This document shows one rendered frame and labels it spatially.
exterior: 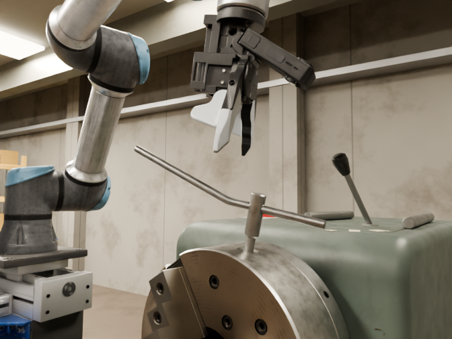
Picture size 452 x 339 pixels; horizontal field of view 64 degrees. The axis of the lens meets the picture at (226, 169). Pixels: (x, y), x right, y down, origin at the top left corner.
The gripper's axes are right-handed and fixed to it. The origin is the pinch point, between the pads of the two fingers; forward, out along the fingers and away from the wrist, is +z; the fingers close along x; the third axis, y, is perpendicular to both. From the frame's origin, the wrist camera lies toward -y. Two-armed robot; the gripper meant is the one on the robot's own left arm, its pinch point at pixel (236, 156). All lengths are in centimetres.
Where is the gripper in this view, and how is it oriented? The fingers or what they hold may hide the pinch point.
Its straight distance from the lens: 53.0
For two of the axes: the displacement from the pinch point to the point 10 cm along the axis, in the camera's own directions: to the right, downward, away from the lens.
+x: -2.8, 0.1, -9.6
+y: -9.5, -1.4, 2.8
